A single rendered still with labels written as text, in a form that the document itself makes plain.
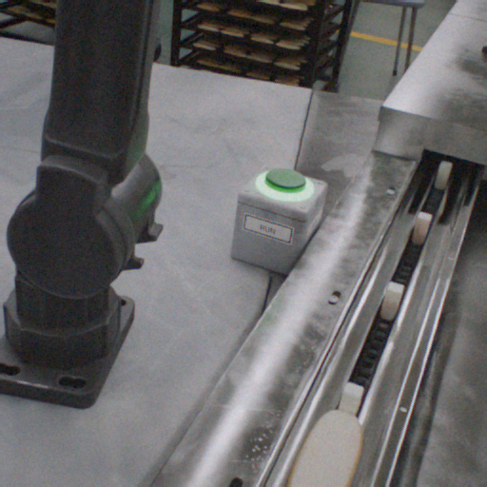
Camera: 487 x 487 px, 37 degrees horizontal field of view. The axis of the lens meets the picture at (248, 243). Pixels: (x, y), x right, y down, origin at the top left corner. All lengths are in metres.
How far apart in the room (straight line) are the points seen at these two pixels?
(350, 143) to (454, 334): 0.40
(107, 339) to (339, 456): 0.19
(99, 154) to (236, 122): 0.57
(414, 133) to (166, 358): 0.43
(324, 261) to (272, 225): 0.06
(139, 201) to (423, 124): 0.45
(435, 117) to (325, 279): 0.30
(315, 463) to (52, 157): 0.25
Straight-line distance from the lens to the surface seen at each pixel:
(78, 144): 0.46
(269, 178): 0.69
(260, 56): 2.94
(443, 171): 0.88
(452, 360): 0.66
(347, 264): 0.66
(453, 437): 0.59
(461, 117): 0.88
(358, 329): 0.61
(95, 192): 0.45
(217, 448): 0.48
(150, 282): 0.68
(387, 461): 0.50
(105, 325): 0.55
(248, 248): 0.70
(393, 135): 0.88
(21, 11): 3.51
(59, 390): 0.55
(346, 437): 0.51
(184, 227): 0.76
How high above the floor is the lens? 1.22
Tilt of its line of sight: 33 degrees down
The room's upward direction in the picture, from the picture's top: 8 degrees clockwise
